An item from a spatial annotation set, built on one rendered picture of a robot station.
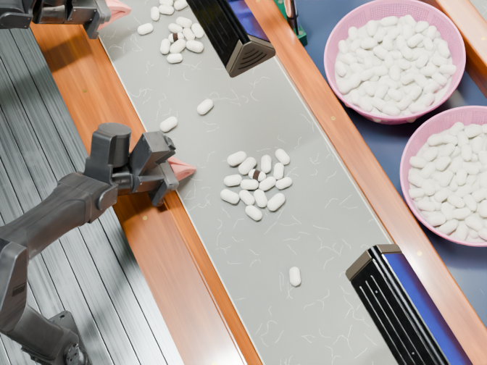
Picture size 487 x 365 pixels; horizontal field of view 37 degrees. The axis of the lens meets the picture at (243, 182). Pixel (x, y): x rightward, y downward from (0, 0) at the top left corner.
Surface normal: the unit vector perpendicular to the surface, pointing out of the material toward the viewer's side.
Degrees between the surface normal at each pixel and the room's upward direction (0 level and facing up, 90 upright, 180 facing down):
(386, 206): 0
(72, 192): 43
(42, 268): 0
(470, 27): 0
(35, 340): 90
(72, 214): 82
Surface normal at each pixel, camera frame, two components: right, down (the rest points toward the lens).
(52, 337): 0.90, 0.19
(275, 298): -0.15, -0.36
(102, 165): -0.37, 0.31
